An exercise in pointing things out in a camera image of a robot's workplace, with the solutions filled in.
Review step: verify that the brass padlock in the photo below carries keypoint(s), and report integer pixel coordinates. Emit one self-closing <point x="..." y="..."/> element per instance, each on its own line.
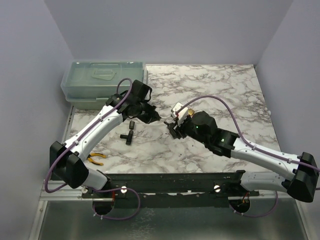
<point x="191" y="112"/>

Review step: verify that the green translucent plastic toolbox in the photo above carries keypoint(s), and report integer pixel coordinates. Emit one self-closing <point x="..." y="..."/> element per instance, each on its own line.
<point x="87" y="85"/>

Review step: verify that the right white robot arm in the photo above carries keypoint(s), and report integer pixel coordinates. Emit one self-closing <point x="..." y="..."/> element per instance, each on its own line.
<point x="293" y="174"/>

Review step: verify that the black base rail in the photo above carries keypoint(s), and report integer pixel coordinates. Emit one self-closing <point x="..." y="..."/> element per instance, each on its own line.
<point x="175" y="190"/>

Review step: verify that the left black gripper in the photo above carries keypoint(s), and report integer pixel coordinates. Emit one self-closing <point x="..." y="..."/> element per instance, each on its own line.
<point x="152" y="115"/>

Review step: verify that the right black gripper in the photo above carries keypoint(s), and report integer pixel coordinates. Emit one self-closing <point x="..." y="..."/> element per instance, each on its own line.
<point x="178" y="130"/>

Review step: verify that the aluminium extrusion rail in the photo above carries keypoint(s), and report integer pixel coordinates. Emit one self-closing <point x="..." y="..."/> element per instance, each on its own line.
<point x="66" y="193"/>

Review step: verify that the black socket tool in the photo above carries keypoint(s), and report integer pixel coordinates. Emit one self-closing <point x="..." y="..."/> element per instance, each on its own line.
<point x="129" y="136"/>

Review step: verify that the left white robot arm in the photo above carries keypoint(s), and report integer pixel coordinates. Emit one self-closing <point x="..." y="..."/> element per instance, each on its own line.
<point x="66" y="160"/>

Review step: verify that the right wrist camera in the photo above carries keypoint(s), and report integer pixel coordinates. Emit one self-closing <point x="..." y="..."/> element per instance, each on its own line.
<point x="179" y="113"/>

